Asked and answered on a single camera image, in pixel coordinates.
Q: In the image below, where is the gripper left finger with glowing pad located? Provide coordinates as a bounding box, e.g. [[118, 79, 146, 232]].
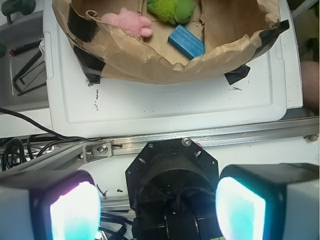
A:
[[0, 169, 101, 240]]

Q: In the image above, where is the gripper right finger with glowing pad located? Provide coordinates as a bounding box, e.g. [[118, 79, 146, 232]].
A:
[[215, 163, 320, 240]]

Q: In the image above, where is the green plush animal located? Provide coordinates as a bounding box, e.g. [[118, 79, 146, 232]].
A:
[[146, 0, 196, 25]]

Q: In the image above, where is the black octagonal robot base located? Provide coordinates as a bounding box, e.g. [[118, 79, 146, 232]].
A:
[[125, 149, 222, 240]]

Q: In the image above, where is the black hex key set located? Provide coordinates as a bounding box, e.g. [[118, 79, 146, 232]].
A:
[[11, 48, 47, 97]]

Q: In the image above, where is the red black marker pen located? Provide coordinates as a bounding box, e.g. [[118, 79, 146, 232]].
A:
[[9, 40, 42, 56]]

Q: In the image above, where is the brown paper bag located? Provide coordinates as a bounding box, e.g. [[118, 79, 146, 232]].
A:
[[52, 0, 289, 85]]

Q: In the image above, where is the blue rectangular block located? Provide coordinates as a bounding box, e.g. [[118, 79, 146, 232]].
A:
[[167, 24, 205, 60]]

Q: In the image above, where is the pink plush bunny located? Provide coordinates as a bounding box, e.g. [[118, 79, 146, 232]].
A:
[[101, 7, 153, 39]]

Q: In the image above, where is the aluminium extrusion rail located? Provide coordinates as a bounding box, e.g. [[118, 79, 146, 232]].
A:
[[0, 116, 320, 173]]

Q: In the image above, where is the black cable bundle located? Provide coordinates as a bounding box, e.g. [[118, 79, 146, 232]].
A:
[[0, 107, 103, 173]]

